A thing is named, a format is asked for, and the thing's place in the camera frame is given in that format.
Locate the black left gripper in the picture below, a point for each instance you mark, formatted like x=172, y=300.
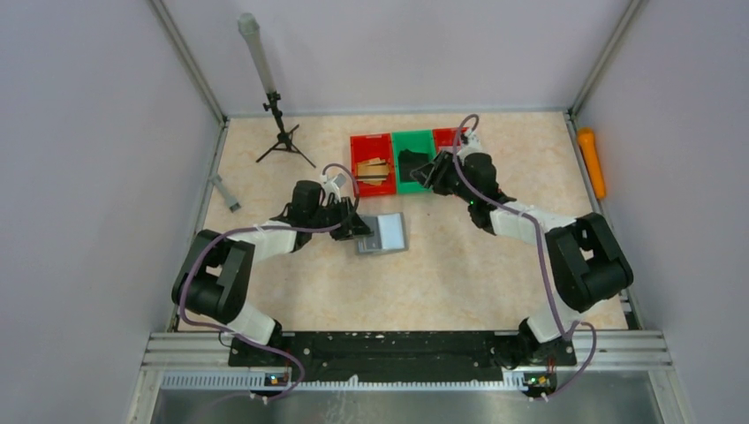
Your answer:
x=344, y=221

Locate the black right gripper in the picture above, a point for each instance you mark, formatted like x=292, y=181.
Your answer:
x=439, y=172

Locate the grey card holder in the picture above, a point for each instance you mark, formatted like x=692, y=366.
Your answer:
x=388, y=236

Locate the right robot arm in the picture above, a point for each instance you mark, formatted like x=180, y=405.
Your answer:
x=582, y=263

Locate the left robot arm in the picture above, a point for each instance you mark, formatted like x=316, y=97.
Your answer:
x=214, y=278

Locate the black item in bin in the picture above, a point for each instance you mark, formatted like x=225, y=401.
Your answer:
x=408, y=161

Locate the green bin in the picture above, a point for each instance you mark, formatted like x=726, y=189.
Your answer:
x=420, y=140

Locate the right red bin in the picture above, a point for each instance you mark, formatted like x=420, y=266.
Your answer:
x=445, y=139

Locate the red bin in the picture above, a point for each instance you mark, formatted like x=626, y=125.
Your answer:
x=445, y=139
x=368, y=146

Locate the left red bin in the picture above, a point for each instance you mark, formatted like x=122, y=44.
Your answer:
x=368, y=146

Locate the orange flashlight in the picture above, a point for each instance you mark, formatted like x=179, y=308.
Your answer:
x=586, y=141

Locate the black tripod with grey tube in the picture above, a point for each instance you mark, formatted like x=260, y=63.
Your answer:
x=250, y=30

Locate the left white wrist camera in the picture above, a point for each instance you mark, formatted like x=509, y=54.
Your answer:
x=332, y=186

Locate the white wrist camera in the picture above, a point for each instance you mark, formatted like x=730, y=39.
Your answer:
x=332, y=186
x=469, y=143

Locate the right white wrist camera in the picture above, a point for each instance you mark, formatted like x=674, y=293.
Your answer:
x=469, y=143

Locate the small grey bracket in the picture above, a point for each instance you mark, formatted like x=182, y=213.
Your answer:
x=230, y=201

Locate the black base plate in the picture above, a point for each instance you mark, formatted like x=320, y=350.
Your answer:
x=404, y=356

